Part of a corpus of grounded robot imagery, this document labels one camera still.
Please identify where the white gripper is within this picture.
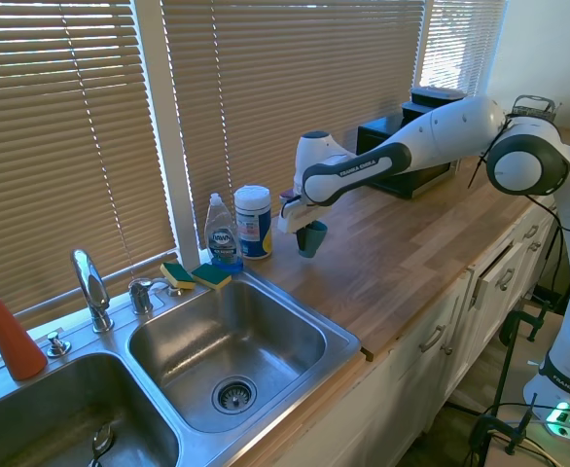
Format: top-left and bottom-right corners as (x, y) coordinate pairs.
(277, 196), (326, 253)

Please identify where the teal plastic mug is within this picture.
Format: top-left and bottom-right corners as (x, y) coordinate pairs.
(298, 219), (329, 260)

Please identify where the stainless steel double sink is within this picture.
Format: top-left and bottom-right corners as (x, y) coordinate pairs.
(0, 265), (365, 467)

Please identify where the metal sink drain strainer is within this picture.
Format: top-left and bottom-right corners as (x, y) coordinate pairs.
(211, 375), (259, 415)

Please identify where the chrome sink hole cap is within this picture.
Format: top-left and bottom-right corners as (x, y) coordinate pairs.
(46, 331), (73, 358)

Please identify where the Lysol wipes canister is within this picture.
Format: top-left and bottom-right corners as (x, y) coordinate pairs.
(232, 183), (274, 262)

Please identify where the clear dish soap bottle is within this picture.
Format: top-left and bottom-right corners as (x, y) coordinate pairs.
(202, 192), (244, 275)

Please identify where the yellow green sponge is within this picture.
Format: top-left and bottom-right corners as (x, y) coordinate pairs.
(160, 262), (196, 292)
(190, 263), (233, 294)

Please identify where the black microwave oven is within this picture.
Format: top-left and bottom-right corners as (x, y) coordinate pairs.
(356, 113), (460, 201)

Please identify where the wide tan window blind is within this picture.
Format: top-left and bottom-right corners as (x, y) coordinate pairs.
(160, 0), (428, 235)

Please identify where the white kitchen cabinet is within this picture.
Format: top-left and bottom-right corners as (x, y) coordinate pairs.
(260, 203), (566, 467)

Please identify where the black countertop appliance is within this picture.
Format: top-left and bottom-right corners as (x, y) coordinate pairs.
(401, 86), (467, 128)

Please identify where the chrome faucet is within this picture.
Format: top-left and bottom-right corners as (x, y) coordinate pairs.
(70, 248), (116, 335)

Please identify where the black stand pole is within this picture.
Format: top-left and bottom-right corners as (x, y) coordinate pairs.
(487, 310), (517, 420)

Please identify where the black clamp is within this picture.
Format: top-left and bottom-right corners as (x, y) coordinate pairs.
(468, 392), (540, 459)
(500, 300), (566, 342)

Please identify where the narrow white window blind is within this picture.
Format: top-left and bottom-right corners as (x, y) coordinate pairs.
(417, 0), (508, 99)

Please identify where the metal spoon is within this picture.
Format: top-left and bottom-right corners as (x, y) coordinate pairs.
(87, 422), (117, 467)

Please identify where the orange spray bottle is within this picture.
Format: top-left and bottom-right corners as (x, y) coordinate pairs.
(0, 273), (50, 382)

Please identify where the chrome faucet handle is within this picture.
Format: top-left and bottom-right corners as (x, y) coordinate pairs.
(127, 277), (169, 315)

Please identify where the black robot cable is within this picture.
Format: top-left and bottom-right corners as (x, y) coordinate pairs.
(468, 115), (570, 313)

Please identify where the wire basket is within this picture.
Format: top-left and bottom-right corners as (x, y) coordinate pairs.
(510, 93), (559, 124)

